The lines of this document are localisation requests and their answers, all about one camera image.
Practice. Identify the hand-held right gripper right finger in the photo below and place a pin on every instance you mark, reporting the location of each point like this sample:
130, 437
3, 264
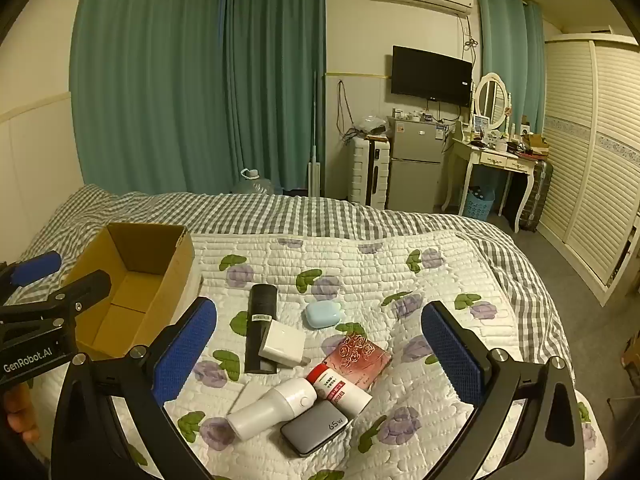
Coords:
452, 355

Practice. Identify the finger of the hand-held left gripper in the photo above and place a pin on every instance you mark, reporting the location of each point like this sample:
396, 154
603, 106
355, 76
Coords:
35, 266
85, 287

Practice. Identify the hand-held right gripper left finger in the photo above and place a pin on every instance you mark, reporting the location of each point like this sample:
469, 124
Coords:
185, 350

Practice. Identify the brown cardboard box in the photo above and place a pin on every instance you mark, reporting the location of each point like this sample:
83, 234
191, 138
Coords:
125, 300

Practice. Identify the black cylinder tube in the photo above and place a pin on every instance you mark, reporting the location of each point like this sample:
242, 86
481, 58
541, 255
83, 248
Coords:
260, 305

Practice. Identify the light blue earbuds case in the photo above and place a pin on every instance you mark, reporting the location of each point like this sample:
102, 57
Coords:
322, 314

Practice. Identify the person's left hand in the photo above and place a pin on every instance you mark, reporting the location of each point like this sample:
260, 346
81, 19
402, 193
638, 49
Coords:
20, 410

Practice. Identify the pink floral flat box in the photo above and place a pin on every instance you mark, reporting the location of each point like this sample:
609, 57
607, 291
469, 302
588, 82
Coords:
365, 360

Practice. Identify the white charger cube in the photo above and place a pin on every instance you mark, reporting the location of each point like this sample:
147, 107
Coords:
282, 342

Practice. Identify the white floral quilt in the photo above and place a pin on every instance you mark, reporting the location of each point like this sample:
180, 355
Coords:
400, 270

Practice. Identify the white cylindrical handheld device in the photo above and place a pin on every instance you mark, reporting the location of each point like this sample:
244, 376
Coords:
270, 407

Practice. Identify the white bottle red label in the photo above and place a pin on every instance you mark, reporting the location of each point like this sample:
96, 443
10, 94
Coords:
345, 395

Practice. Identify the grey power bank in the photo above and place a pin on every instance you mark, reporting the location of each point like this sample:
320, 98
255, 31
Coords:
312, 430

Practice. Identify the blue laundry basket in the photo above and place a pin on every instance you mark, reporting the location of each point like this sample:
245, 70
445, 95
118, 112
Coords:
477, 205

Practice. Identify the grey checked bed sheet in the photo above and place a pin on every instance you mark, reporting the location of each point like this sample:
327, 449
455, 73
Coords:
300, 215

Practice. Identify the clear water jug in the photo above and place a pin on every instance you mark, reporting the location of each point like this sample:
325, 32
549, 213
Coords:
252, 185

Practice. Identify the dark suitcase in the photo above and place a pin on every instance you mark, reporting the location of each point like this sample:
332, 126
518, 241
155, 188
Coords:
537, 190

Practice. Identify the silver small fridge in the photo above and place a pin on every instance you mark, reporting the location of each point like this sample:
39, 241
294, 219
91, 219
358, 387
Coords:
412, 160

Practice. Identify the white dressing table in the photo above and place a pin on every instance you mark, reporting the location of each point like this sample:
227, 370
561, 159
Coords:
492, 157

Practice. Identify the white ribbed suitcase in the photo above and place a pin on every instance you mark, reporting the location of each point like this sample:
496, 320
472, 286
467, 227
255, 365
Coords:
360, 170

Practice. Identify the wide green curtain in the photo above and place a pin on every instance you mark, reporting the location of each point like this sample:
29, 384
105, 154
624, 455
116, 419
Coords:
150, 85

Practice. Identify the white mop pole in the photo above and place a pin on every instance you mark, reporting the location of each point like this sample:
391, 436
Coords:
314, 175

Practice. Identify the cream louvred wardrobe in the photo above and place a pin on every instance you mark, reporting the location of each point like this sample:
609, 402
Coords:
585, 160

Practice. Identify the white plastic bag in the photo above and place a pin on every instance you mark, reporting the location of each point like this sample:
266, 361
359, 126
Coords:
370, 125

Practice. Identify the white oval mirror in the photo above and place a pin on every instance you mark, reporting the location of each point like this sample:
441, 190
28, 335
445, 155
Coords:
492, 97

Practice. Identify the narrow green curtain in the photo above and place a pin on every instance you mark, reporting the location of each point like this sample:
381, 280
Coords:
530, 60

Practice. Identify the small picture frame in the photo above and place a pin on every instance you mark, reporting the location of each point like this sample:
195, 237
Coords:
481, 123

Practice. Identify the black wall television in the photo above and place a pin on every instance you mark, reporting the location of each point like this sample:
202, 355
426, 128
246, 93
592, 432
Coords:
430, 75

